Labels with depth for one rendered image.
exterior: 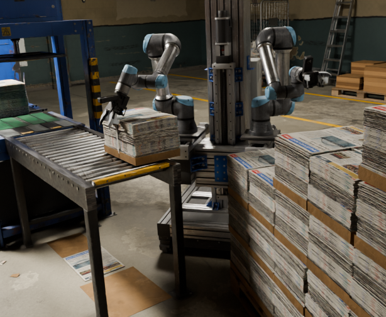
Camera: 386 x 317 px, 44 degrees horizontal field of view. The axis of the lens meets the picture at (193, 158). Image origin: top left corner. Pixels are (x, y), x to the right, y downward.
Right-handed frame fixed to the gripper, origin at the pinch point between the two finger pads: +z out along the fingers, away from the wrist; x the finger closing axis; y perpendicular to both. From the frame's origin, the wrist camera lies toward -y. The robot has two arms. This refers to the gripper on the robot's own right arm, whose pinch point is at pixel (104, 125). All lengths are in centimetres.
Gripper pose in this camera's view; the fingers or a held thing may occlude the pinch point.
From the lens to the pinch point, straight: 265.4
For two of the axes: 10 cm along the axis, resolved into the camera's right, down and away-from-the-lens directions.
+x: -5.9, -2.1, 7.8
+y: 7.2, 3.1, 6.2
